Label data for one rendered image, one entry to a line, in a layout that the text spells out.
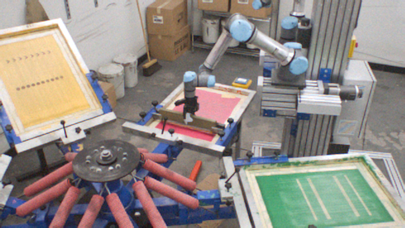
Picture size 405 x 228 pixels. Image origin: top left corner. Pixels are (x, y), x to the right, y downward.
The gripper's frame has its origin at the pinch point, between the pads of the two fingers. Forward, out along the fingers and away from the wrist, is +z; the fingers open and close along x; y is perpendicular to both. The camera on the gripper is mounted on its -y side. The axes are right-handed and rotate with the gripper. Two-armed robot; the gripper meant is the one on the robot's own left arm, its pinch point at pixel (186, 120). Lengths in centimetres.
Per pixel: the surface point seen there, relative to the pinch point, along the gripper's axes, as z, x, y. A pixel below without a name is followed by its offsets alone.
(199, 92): 5.2, 47.4, -11.7
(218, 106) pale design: 5.0, 34.3, 8.8
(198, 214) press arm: 8, -65, 37
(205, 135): 5.1, -3.1, 15.1
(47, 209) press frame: -2, -101, -26
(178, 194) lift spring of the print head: -12, -75, 31
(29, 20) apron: -20, 66, -195
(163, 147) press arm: -3.1, -35.9, 1.9
